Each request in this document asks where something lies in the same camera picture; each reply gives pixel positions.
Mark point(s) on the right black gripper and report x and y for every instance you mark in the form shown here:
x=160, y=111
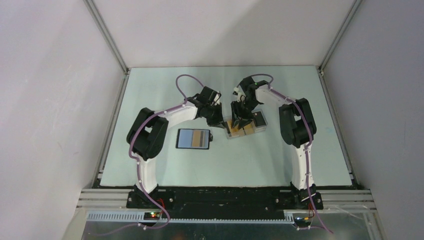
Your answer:
x=237, y=114

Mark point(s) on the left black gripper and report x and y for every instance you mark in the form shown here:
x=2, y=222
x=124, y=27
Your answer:
x=217, y=122

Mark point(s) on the clear plastic card tray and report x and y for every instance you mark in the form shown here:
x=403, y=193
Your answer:
x=258, y=130

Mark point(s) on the orange credit card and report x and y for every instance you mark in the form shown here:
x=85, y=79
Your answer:
x=200, y=139
x=233, y=133

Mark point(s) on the black card holder wallet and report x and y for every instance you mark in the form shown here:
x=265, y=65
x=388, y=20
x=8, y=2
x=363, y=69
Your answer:
x=184, y=137

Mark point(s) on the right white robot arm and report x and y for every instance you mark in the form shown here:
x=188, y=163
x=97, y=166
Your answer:
x=296, y=123

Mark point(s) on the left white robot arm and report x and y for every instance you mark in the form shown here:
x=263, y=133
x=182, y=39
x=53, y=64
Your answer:
x=147, y=134

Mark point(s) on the black credit card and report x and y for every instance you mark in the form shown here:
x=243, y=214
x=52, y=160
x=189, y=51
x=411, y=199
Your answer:
x=259, y=119

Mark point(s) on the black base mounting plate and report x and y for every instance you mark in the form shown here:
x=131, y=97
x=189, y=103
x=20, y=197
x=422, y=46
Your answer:
x=226, y=203

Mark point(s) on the left controller board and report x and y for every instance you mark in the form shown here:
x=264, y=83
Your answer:
x=152, y=216

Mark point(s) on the controller board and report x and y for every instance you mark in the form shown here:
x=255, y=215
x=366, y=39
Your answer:
x=152, y=216
x=303, y=223

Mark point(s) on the right controller board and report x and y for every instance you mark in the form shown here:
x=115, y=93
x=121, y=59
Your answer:
x=303, y=223

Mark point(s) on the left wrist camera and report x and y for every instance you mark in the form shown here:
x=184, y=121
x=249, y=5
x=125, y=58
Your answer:
x=216, y=99

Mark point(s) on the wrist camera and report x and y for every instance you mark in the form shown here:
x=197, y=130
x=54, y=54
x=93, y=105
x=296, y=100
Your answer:
x=216, y=99
x=235, y=91

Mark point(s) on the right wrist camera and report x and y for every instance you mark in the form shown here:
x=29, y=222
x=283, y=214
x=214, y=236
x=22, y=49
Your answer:
x=235, y=91

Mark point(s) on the left aluminium frame post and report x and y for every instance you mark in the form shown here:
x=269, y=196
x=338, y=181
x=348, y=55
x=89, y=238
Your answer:
x=106, y=34

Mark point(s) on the aluminium frame post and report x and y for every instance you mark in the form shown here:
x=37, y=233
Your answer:
x=106, y=34
x=340, y=33

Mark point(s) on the right aluminium frame post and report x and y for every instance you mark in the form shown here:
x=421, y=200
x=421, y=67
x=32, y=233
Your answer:
x=340, y=33

